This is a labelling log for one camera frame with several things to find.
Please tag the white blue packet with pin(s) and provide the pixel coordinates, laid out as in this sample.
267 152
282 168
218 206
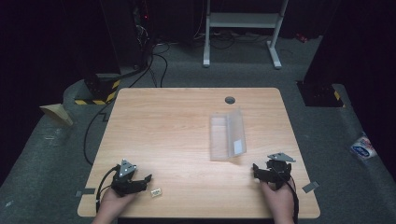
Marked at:
362 148

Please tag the dark equipment rack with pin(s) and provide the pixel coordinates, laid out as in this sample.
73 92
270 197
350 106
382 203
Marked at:
140 28

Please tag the beige wedge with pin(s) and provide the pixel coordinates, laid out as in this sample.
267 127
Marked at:
57 113

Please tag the person's left hand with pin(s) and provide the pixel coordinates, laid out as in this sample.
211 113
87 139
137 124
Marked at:
112 203

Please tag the white metal stand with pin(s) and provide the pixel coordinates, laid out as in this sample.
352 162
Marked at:
243 20

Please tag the clear plastic box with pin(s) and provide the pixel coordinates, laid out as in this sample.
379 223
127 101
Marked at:
227 137

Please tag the grey tape strip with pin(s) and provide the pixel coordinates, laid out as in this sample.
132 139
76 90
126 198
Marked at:
85 192
310 187

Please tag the red object on floor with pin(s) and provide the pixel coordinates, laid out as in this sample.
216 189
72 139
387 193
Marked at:
301 37

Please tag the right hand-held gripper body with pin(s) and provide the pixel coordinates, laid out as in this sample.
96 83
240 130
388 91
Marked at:
278 172

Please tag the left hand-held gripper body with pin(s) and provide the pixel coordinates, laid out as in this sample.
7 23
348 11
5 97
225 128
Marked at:
124 180

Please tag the yellow black striped base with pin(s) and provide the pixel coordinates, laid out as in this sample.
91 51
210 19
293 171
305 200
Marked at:
99 90

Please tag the person's right hand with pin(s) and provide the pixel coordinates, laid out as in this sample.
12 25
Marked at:
281 200

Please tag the black base with yellow stripe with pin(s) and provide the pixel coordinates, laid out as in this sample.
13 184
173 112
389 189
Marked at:
322 95

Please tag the small clear object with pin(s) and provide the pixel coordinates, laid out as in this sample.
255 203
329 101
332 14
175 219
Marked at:
156 192

